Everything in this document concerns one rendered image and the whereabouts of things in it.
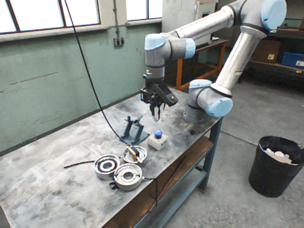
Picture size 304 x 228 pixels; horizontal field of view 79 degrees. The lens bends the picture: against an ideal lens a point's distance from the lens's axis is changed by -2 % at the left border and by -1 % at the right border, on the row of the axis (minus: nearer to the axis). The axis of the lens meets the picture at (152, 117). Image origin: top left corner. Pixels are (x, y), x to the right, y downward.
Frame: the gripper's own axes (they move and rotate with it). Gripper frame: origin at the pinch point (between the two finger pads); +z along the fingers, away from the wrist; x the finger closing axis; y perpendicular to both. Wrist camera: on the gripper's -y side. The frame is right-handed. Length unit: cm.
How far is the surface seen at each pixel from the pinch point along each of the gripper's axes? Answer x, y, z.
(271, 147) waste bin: -106, -38, 61
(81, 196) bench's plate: 40.5, 0.9, 14.1
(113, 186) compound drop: 30.0, -4.3, 13.7
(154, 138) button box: 2.1, 0.1, 9.5
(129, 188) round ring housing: 27.2, -10.5, 11.9
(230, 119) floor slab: -177, 22, 94
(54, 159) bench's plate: 39.2, 26.7, 14.1
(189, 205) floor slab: -32, -7, 94
